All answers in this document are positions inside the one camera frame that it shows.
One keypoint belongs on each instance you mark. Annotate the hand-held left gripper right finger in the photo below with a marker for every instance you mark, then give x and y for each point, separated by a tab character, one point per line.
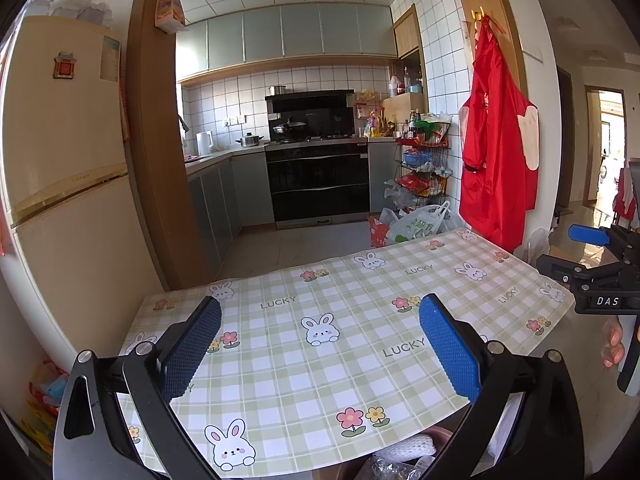
450	350

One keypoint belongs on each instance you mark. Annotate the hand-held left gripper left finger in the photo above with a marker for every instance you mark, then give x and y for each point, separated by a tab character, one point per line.
192	345

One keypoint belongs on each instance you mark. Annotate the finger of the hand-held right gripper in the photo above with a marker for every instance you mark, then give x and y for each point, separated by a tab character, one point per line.
555	264
587	234

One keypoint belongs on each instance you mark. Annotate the white foam fruit net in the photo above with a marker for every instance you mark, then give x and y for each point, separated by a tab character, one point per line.
412	447

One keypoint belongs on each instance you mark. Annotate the clear plastic container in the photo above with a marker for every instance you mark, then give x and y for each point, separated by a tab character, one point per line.
400	470

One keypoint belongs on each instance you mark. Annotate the brown trash bin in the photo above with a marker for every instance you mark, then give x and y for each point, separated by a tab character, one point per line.
355	465

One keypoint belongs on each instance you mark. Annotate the person's right hand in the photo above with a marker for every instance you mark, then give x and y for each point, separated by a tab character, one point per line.
614	342

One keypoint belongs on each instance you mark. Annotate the white plastic bag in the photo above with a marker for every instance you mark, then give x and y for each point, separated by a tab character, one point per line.
539	242

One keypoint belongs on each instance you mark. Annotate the white green shopping bag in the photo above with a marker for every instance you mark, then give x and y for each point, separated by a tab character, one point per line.
417	227

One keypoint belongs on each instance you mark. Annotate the red apron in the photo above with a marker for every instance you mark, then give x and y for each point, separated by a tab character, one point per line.
492	150

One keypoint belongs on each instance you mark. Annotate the checked rabbit tablecloth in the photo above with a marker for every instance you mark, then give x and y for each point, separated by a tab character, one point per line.
320	380

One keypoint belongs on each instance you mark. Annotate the red bag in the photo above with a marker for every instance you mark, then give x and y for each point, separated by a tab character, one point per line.
379	232

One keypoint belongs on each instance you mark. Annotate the grey base cabinets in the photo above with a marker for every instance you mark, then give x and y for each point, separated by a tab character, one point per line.
225	200

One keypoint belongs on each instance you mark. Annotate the colourful snack packets pile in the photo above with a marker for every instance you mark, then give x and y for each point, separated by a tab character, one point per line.
42	395

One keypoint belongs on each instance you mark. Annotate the grey base cabinet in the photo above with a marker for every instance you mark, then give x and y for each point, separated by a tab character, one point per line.
382	175

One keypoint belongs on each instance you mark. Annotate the white electric kettle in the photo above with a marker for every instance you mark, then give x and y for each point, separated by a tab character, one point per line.
204	144

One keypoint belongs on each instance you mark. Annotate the black built-in stove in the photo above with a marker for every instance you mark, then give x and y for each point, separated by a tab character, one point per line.
317	185

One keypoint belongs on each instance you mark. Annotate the steel pot with lid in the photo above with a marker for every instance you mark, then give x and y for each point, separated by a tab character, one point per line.
249	141

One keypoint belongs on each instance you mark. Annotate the red hanging banner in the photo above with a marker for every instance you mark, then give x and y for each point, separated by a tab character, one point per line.
5	232

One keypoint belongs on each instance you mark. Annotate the group of condiment bottles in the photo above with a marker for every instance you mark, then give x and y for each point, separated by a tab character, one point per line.
375	120

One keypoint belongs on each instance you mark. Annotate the black wok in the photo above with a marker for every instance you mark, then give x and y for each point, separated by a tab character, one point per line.
287	127

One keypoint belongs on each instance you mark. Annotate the wooden shelf cabinet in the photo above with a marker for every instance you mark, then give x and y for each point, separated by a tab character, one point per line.
410	35

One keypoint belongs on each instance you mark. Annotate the black range hood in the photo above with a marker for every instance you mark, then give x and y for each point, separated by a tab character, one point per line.
320	110

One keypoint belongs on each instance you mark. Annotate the cream refrigerator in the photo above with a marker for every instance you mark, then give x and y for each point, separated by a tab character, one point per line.
65	110

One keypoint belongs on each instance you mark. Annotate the small steel pot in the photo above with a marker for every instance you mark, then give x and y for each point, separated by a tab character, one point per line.
277	90

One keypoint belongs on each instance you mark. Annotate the paper note on fridge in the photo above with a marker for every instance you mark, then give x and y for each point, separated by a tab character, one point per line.
110	57

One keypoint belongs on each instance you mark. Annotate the red fridge magnet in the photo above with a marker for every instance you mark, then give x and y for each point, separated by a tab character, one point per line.
65	65

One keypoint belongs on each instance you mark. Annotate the hanging paper gift bag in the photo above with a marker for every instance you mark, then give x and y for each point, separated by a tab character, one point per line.
169	7

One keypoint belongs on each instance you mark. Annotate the wooden door frame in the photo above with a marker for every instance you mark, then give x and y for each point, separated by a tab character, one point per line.
590	150

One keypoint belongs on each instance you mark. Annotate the white wall panel cover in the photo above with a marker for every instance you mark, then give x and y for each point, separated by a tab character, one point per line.
533	53

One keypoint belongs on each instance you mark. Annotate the wall socket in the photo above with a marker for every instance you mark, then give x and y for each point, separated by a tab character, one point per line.
235	121

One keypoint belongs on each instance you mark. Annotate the yellow wall hook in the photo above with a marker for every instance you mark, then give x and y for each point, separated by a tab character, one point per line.
480	15

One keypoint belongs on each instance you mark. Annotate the grey wall cabinets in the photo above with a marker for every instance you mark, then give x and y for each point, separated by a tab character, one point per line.
290	35

